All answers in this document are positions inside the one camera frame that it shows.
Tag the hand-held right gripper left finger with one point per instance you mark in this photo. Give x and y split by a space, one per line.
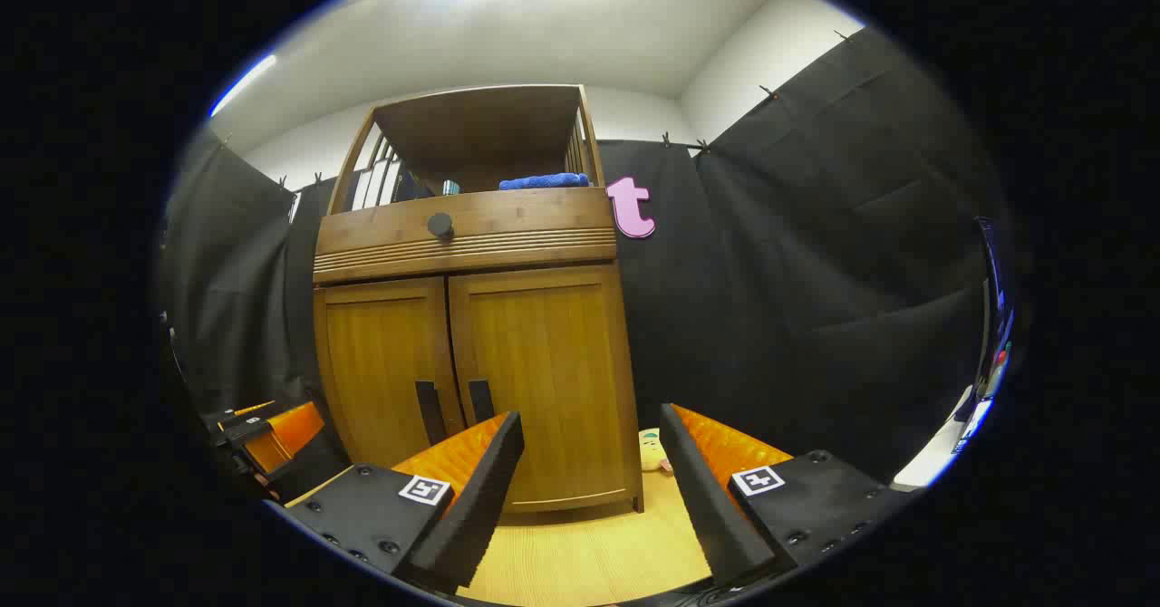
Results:
471 516

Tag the white table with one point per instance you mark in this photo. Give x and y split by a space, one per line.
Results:
933 462

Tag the wooden cabinet drawer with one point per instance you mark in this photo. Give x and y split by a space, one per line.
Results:
526 217

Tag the round black drawer knob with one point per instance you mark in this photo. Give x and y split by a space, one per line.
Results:
440 225

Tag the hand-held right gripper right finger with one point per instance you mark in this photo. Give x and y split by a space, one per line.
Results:
716 507

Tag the black backdrop cloth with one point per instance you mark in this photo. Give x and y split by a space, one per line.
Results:
816 272

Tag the white file folders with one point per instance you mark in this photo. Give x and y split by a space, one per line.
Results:
376 186

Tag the yellow plush toy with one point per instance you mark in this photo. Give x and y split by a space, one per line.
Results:
651 448

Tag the wooden shoe cabinet door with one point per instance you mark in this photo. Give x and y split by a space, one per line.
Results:
381 362
553 353

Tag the blue folded towel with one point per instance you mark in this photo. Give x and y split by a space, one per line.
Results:
544 181

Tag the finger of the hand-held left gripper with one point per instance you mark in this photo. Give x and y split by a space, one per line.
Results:
313 471
245 430

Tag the wooden double-door shoe cabinet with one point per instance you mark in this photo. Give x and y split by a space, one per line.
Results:
480 122

